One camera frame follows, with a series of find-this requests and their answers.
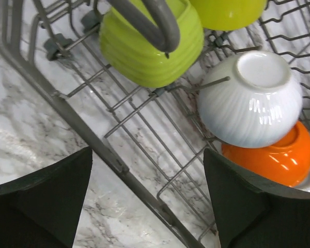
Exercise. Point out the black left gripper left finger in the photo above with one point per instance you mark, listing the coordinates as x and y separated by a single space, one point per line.
43 208

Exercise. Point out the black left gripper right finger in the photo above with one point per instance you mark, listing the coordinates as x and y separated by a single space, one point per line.
252 211

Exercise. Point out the white round bowl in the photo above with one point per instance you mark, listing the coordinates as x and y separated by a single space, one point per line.
286 162

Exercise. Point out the grey bowl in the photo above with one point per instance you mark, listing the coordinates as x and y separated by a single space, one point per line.
251 99

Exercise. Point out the yellow-green bowl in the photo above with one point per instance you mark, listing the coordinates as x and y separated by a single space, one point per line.
227 15

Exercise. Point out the grey wire dish rack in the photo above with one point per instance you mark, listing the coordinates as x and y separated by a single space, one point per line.
58 94

